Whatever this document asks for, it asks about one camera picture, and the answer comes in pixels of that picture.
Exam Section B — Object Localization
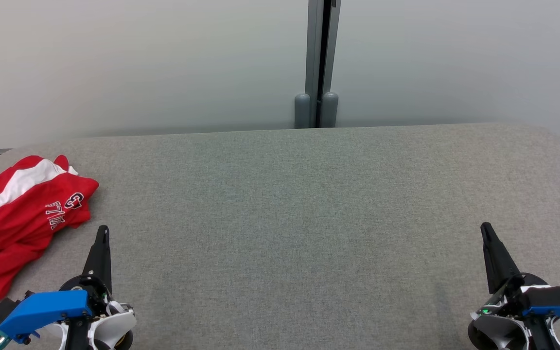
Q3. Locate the grey cylindrical stopper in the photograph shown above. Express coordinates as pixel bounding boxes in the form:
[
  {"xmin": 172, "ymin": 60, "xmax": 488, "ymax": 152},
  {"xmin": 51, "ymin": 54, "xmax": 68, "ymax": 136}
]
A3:
[
  {"xmin": 294, "ymin": 93, "xmax": 312, "ymax": 129},
  {"xmin": 322, "ymin": 91, "xmax": 339, "ymax": 128}
]

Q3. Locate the grey partition post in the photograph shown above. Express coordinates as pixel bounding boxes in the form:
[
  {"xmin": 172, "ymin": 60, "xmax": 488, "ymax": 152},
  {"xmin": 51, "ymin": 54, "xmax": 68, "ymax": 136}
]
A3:
[{"xmin": 305, "ymin": 0, "xmax": 342, "ymax": 128}]

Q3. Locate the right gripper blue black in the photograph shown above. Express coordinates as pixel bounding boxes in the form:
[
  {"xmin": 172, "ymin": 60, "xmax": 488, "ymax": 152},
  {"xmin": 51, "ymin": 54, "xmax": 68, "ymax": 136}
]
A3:
[{"xmin": 479, "ymin": 222, "xmax": 560, "ymax": 350}]

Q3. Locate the red shorts white trim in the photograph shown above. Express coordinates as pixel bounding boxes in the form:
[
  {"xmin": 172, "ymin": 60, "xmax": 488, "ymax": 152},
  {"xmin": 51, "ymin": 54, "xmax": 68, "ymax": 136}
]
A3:
[{"xmin": 0, "ymin": 155, "xmax": 100, "ymax": 254}]

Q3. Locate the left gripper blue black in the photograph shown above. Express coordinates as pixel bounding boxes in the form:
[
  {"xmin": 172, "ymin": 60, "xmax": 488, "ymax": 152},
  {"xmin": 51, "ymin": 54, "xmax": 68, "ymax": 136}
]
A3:
[{"xmin": 0, "ymin": 225, "xmax": 114, "ymax": 350}]

